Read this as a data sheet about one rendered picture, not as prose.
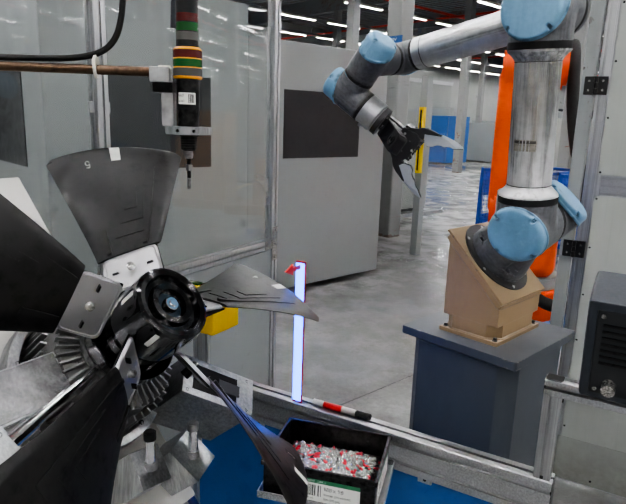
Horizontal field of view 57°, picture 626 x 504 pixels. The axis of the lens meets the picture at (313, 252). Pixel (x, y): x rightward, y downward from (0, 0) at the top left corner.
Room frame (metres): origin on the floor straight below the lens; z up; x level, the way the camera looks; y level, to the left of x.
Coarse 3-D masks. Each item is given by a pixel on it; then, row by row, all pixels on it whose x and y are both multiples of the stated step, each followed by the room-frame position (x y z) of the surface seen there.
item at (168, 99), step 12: (156, 72) 0.90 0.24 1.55; (168, 72) 0.90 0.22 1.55; (156, 84) 0.89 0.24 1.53; (168, 84) 0.89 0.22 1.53; (168, 96) 0.90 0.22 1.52; (168, 108) 0.90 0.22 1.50; (168, 120) 0.90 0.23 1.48; (168, 132) 0.89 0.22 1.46; (180, 132) 0.88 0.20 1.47; (192, 132) 0.88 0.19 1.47; (204, 132) 0.89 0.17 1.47
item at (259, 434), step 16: (224, 400) 0.77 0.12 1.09; (240, 416) 0.77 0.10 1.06; (256, 432) 0.78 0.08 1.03; (272, 432) 0.91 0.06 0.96; (256, 448) 0.74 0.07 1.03; (272, 448) 0.79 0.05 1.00; (288, 448) 0.88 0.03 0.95; (272, 464) 0.74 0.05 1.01; (288, 464) 0.80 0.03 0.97; (288, 480) 0.75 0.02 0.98; (288, 496) 0.71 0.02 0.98; (304, 496) 0.76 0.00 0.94
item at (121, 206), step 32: (64, 160) 1.01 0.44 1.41; (96, 160) 1.02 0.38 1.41; (128, 160) 1.04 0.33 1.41; (160, 160) 1.05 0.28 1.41; (64, 192) 0.97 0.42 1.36; (96, 192) 0.97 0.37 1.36; (128, 192) 0.98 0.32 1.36; (160, 192) 0.99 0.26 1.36; (96, 224) 0.93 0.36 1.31; (128, 224) 0.93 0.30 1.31; (160, 224) 0.93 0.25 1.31; (96, 256) 0.90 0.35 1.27
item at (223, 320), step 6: (222, 312) 1.32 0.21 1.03; (228, 312) 1.34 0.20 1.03; (234, 312) 1.36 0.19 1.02; (210, 318) 1.29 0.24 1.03; (216, 318) 1.30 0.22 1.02; (222, 318) 1.32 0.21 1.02; (228, 318) 1.34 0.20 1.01; (234, 318) 1.36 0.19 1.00; (210, 324) 1.29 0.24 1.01; (216, 324) 1.30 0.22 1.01; (222, 324) 1.32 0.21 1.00; (228, 324) 1.34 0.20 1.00; (234, 324) 1.36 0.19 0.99; (204, 330) 1.30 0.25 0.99; (210, 330) 1.29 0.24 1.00; (216, 330) 1.30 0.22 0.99; (222, 330) 1.32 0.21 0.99
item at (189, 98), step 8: (176, 80) 0.91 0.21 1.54; (184, 80) 0.90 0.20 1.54; (192, 80) 0.90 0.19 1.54; (176, 88) 0.91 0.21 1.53; (184, 88) 0.90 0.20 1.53; (192, 88) 0.90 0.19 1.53; (176, 96) 0.91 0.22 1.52; (184, 96) 0.90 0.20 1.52; (192, 96) 0.90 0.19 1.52; (184, 104) 0.90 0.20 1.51; (192, 104) 0.90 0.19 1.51; (184, 112) 0.90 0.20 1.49; (192, 112) 0.90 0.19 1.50; (184, 120) 0.90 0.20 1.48; (192, 120) 0.90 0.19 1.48; (184, 136) 0.90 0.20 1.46; (192, 136) 0.91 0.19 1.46; (184, 144) 0.90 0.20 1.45; (192, 144) 0.91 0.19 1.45
